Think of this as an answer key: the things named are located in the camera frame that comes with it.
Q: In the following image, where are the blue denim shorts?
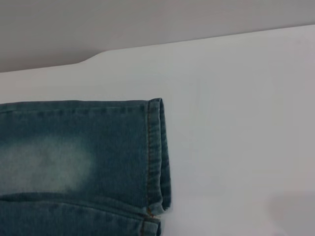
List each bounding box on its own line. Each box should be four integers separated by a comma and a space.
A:
0, 97, 172, 236

